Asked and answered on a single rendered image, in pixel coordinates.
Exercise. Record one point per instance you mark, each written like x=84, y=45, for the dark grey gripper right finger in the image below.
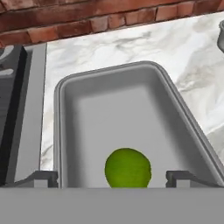
x=180, y=178

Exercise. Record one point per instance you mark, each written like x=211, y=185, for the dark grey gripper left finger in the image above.
x=43, y=178

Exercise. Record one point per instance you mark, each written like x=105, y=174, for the green lime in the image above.
x=127, y=169

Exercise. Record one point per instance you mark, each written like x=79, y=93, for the grey tupperware container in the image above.
x=134, y=116

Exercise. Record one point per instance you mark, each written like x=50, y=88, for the grey hob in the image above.
x=20, y=110

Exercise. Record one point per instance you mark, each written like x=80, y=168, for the grey metal pot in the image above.
x=221, y=36

